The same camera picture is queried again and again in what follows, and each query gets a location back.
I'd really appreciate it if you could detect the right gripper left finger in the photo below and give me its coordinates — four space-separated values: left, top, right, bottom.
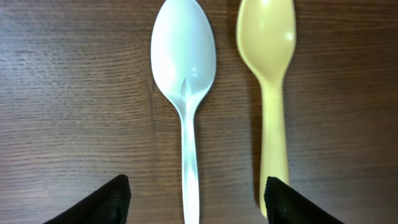
45 174 131 224

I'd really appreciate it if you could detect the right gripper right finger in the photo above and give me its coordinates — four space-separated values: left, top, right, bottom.
264 177 343 224

